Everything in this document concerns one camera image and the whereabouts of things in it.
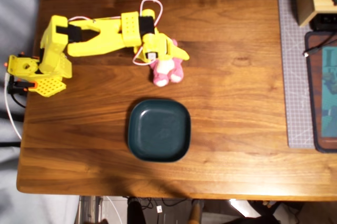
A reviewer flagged black power cable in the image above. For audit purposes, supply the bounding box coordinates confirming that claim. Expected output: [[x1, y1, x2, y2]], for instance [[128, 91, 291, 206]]
[[7, 92, 27, 109]]

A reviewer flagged thin white floor cable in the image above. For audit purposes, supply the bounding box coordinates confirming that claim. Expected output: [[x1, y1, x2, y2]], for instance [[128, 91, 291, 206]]
[[105, 196, 124, 224]]

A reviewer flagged grey grid cutting mat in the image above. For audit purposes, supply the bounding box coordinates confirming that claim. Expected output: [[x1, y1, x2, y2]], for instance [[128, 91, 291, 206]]
[[276, 0, 316, 149]]

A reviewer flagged white power cable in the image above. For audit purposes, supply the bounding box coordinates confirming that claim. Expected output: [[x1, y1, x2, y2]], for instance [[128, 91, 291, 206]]
[[4, 72, 23, 140]]

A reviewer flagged dark green square bin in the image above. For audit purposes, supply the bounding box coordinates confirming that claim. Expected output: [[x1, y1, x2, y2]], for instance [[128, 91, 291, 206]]
[[127, 99, 192, 163]]

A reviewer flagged black cable with plug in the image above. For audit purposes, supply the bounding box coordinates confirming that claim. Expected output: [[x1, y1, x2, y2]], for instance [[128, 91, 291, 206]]
[[303, 33, 337, 57]]

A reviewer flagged black electronic device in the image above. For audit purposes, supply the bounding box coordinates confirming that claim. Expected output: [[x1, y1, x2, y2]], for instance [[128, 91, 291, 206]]
[[309, 13, 337, 32]]

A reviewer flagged pink strawberry bear plush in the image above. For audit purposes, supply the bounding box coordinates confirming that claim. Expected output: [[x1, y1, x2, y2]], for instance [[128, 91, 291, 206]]
[[149, 38, 185, 87]]

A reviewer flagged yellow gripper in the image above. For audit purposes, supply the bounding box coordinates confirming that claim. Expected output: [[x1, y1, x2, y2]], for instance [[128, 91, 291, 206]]
[[142, 34, 190, 64]]

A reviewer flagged red white servo wire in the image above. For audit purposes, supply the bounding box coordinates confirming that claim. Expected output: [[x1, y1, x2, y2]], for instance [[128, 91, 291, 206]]
[[139, 0, 164, 28], [67, 16, 96, 23], [131, 46, 151, 66]]

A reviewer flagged wooden chair leg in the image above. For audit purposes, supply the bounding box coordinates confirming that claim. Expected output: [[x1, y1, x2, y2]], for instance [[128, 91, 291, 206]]
[[188, 199, 204, 224]]

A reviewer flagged dark framed tablet screen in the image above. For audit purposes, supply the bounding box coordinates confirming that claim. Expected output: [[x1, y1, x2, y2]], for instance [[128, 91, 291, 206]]
[[304, 31, 337, 153]]

